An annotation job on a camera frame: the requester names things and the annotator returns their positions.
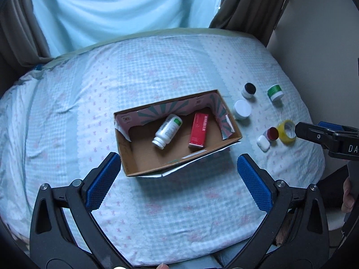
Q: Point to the person's right hand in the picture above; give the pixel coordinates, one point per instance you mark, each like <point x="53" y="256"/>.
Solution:
<point x="348" y="199"/>

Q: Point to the right brown curtain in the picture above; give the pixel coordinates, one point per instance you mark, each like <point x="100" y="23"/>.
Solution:
<point x="255" y="17"/>

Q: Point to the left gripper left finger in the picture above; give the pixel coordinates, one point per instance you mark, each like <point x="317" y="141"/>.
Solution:
<point x="64" y="233"/>

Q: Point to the yellow tape roll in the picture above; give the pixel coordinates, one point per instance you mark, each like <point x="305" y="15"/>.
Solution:
<point x="286" y="131"/>

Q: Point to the red lid small jar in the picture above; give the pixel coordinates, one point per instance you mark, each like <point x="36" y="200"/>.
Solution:
<point x="271" y="134"/>

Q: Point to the red medicine box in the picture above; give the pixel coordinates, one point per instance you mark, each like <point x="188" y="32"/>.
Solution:
<point x="198" y="133"/>

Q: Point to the person's left hand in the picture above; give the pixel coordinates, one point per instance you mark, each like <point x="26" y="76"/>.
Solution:
<point x="162" y="266"/>

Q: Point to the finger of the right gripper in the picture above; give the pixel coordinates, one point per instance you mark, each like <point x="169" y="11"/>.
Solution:
<point x="332" y="126"/>
<point x="317" y="134"/>

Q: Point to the open cardboard box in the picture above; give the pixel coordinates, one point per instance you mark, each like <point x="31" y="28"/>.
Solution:
<point x="136" y="128"/>

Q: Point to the brown curtain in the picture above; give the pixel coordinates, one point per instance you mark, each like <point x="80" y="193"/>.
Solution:
<point x="23" y="44"/>
<point x="255" y="17"/>

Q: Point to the white pill bottle green label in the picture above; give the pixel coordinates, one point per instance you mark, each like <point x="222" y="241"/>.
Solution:
<point x="167" y="131"/>

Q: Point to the black lid small jar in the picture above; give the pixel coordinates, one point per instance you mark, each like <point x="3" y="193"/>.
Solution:
<point x="248" y="90"/>

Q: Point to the left brown curtain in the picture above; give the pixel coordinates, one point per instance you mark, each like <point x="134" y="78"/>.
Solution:
<point x="23" y="44"/>

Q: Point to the white earbuds case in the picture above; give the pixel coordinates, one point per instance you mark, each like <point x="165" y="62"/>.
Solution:
<point x="263" y="143"/>

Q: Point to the light blue checkered bedsheet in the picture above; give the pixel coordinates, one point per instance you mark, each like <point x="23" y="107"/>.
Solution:
<point x="57" y="124"/>

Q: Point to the light blue hanging cloth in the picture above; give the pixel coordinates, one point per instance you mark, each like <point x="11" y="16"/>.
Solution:
<point x="69" y="25"/>

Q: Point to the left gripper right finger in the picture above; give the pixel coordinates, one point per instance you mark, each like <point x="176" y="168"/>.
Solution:
<point x="294" y="232"/>

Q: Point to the green lid white jar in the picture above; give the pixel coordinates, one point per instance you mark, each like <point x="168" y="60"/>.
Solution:
<point x="275" y="93"/>

